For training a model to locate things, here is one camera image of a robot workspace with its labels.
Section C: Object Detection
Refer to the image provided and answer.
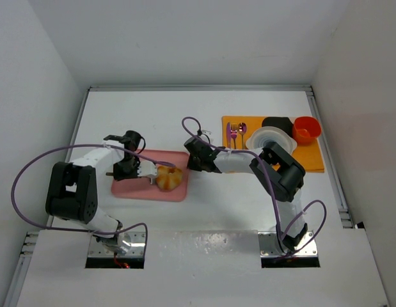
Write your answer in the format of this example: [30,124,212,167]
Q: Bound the orange square cup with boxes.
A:
[292,116,322,145]

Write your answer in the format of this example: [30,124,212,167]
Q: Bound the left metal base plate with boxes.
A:
[88,232,146,258]

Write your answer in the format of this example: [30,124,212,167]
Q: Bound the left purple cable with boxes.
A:
[10,143,177,237]

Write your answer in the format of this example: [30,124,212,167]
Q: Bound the round bread bun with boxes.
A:
[155,166,183,191]

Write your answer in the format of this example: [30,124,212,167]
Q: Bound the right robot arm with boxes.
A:
[184,137,308,251]

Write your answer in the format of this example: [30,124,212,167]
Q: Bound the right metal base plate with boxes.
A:
[258,232,318,258]

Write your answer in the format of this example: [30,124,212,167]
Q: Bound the purple spoon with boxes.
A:
[238,122,247,150]

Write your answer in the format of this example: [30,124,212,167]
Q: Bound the pink rectangular tray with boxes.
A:
[111,150,189,202]

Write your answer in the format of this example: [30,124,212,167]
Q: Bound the orange placemat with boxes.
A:
[222,115,324,173]

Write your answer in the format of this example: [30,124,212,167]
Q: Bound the metal cake server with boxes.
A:
[105,172,156,185]

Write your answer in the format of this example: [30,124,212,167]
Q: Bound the purple knife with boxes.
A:
[225,122,232,148]

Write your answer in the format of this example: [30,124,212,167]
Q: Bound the purple fork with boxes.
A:
[230,123,239,149]

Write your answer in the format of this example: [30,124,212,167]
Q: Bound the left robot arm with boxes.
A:
[45,130,146,256]

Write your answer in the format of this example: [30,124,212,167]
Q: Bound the white bowl with handles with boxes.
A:
[246,126,297,154]

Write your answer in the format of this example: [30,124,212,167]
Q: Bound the black coaster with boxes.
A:
[262,116,294,138]

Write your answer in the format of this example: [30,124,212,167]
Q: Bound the metal base plate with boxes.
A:
[88,232,146,258]
[258,232,318,258]

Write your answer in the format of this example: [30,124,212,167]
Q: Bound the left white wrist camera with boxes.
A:
[137,160,158,179]

